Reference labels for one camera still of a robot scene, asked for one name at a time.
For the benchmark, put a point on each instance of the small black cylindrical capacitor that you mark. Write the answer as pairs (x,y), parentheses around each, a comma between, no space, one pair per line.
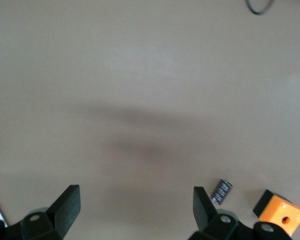
(222,192)

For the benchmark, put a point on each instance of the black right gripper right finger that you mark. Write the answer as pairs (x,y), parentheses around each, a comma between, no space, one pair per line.
(202,210)

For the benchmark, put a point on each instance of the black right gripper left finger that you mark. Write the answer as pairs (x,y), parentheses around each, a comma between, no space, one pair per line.
(65,207)

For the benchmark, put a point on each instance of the orange black button box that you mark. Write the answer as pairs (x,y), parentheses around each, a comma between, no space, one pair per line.
(282,215)

